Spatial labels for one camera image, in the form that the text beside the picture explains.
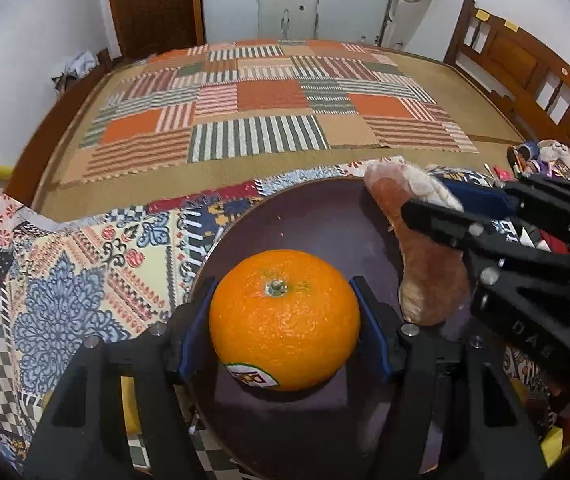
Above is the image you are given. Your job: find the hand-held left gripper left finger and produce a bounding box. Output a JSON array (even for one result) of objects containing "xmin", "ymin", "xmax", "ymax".
[{"xmin": 22, "ymin": 276, "xmax": 218, "ymax": 480}]

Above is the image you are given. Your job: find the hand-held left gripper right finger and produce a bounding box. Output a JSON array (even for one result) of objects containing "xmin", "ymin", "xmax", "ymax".
[{"xmin": 349, "ymin": 275, "xmax": 550, "ymax": 480}]

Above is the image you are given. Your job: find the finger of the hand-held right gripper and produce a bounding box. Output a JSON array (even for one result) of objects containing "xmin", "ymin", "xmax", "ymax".
[
  {"xmin": 439, "ymin": 174, "xmax": 570, "ymax": 272},
  {"xmin": 401, "ymin": 198, "xmax": 570, "ymax": 377}
]

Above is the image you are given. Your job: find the brown sweet potato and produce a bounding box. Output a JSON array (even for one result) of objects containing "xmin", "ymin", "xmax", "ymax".
[{"xmin": 363, "ymin": 160, "xmax": 472, "ymax": 327}]

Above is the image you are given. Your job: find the orange with label sticker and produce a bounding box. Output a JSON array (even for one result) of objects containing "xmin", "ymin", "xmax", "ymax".
[{"xmin": 209, "ymin": 249, "xmax": 361, "ymax": 392}]

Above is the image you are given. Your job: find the round dark wooden plate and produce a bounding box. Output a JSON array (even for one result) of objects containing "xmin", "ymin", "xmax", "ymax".
[{"xmin": 189, "ymin": 176, "xmax": 510, "ymax": 480}]

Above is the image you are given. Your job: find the pile of assorted clutter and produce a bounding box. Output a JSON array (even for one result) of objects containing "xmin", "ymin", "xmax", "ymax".
[{"xmin": 482, "ymin": 139, "xmax": 570, "ymax": 191}]

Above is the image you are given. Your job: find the tan woven bed mat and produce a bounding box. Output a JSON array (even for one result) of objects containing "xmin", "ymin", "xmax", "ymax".
[{"xmin": 30, "ymin": 42, "xmax": 526, "ymax": 221}]

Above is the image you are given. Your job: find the colourful patterned blanket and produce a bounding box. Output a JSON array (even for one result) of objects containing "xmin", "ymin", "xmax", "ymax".
[{"xmin": 0, "ymin": 160, "xmax": 570, "ymax": 480}]

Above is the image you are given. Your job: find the wooden bed headboard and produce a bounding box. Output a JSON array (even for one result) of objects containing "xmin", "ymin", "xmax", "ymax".
[{"xmin": 444, "ymin": 0, "xmax": 570, "ymax": 143}]

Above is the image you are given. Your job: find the striped patchwork blanket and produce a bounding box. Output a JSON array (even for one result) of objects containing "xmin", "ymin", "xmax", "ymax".
[{"xmin": 52, "ymin": 40, "xmax": 480, "ymax": 186}]

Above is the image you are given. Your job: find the white appliance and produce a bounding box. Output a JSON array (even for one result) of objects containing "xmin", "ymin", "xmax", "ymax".
[{"xmin": 257, "ymin": 0, "xmax": 320, "ymax": 41}]

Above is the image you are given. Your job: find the crumpled cloth pile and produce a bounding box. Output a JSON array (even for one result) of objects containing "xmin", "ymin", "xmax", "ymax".
[{"xmin": 51, "ymin": 50, "xmax": 98, "ymax": 93}]

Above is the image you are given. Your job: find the brown wooden door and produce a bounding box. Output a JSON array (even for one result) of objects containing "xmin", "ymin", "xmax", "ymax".
[{"xmin": 104, "ymin": 0, "xmax": 206, "ymax": 58}]

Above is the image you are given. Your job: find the wooden bed side rail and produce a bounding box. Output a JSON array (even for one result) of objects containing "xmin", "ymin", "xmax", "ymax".
[{"xmin": 5, "ymin": 47, "xmax": 116, "ymax": 206}]

